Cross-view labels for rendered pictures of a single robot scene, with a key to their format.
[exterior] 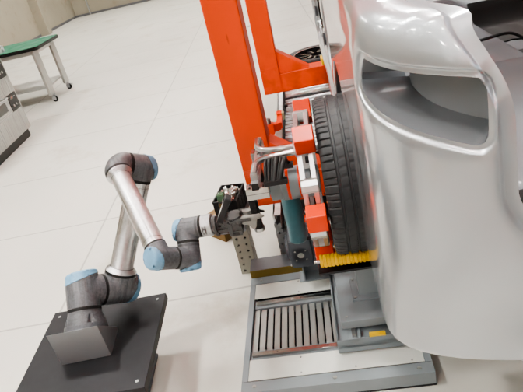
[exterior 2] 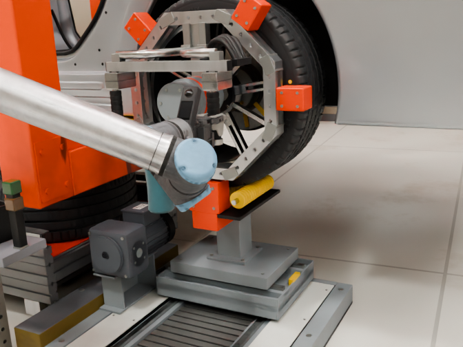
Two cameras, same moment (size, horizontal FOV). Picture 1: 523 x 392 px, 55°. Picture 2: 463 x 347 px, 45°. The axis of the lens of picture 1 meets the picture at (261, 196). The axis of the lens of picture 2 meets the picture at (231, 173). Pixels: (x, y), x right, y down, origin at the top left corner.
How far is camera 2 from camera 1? 207 cm
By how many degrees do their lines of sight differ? 66
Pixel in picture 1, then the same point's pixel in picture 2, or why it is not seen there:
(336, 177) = (299, 48)
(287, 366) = not seen: outside the picture
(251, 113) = (45, 44)
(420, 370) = (344, 290)
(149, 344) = not seen: outside the picture
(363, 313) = (270, 265)
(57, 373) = not seen: outside the picture
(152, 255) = (206, 146)
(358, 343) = (288, 296)
